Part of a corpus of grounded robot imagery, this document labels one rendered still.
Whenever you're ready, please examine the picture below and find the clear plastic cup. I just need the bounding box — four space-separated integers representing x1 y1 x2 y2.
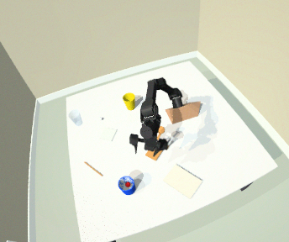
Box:
68 109 83 126

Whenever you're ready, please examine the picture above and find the blue mug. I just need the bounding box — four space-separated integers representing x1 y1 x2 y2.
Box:
118 176 136 196

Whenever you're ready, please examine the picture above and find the yellow cup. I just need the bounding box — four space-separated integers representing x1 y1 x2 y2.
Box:
123 92 135 110

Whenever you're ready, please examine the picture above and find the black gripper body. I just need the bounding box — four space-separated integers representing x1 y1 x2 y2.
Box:
129 132 169 150

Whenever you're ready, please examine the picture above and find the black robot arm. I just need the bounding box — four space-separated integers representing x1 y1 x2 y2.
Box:
140 77 184 151

